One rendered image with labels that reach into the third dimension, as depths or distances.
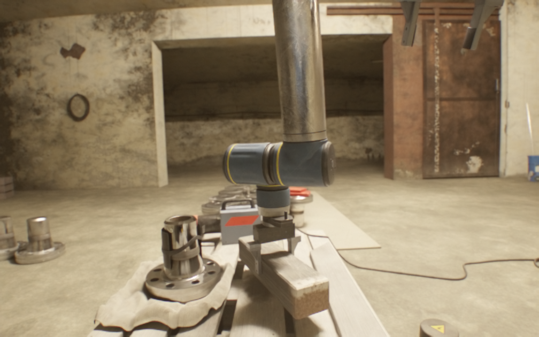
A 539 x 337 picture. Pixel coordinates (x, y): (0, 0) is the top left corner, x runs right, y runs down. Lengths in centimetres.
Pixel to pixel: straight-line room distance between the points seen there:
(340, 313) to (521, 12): 608
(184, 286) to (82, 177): 482
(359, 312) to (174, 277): 59
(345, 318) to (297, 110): 57
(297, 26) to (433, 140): 483
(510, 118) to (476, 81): 84
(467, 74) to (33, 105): 741
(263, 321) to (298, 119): 57
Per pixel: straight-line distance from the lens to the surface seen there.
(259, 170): 66
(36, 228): 215
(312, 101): 62
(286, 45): 63
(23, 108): 635
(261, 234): 88
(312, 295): 78
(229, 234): 145
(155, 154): 502
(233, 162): 70
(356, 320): 86
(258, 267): 92
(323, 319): 89
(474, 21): 73
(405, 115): 518
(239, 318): 90
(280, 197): 84
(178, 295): 99
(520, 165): 617
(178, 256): 101
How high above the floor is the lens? 63
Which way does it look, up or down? 5 degrees down
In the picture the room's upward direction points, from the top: 2 degrees counter-clockwise
